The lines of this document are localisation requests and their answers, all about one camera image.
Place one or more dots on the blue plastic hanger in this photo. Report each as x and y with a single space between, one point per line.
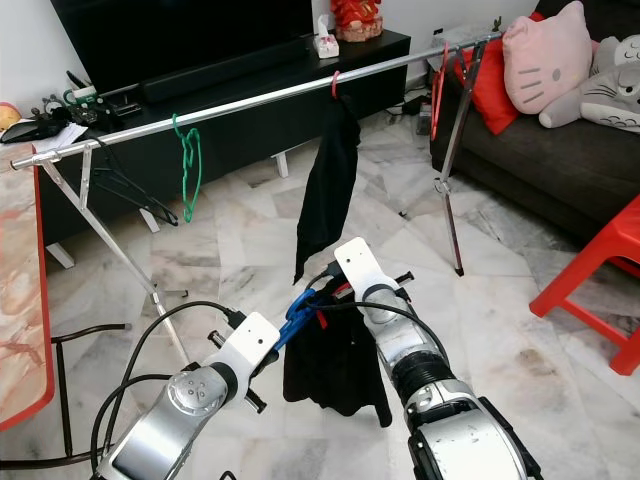
298 315

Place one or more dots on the dark garment with red trim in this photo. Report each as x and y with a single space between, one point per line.
335 370

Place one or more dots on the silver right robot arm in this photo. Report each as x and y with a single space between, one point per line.
460 420

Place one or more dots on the green plastic hanger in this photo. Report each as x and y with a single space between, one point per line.
195 165

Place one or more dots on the red plastic hanger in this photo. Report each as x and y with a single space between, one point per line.
337 85
435 105

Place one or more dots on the black hanging garment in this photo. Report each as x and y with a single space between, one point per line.
328 185

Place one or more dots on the black TV console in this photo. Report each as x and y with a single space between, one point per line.
240 150

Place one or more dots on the silver metal clothes rack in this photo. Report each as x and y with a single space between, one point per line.
260 98

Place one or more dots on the dark grey sofa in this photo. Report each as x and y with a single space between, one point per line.
530 170

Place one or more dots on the black soundbar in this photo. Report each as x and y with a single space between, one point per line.
230 72

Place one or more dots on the white pink tissue box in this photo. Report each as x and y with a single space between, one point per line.
327 46

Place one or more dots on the red cushion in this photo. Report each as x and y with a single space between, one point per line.
490 90

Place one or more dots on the red plastic stool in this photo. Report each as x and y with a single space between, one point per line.
600 250

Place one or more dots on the red laughing Buddha statue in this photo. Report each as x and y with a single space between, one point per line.
358 18

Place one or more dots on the marble pattern folding table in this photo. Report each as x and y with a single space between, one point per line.
22 320

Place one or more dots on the black flat television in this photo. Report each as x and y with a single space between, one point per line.
180 40

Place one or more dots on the green circuit board gadget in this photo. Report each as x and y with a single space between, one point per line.
95 105

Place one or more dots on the stack of white papers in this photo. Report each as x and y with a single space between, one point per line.
65 138

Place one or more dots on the pink cat face cushion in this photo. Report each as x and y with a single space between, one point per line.
545 60

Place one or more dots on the orange round toy ball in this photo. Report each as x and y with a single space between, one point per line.
8 118

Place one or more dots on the black wallet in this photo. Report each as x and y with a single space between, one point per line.
40 128

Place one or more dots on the grey Totoro plush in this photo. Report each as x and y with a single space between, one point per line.
610 95

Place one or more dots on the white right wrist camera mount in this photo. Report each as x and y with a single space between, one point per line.
360 265

